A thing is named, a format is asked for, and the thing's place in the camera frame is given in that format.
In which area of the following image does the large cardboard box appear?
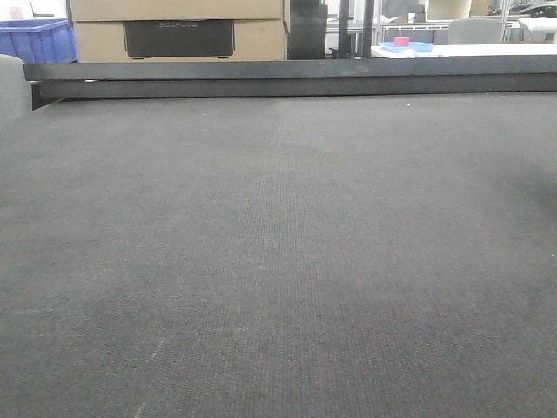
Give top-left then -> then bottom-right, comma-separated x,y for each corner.
68,0 -> 290,63

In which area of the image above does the pink small box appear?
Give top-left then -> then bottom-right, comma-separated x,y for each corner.
393,36 -> 410,47

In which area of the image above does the white background table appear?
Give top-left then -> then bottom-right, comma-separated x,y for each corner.
371,44 -> 556,58

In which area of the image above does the blue tray on table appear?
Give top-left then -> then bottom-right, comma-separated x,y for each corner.
380,41 -> 433,53

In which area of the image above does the black pillar object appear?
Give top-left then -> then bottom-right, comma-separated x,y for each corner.
287,0 -> 328,60

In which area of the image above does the black conveyor side rail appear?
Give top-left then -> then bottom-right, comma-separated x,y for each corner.
23,55 -> 556,102

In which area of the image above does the blue plastic crate background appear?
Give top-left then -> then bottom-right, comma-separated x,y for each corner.
1,18 -> 77,64

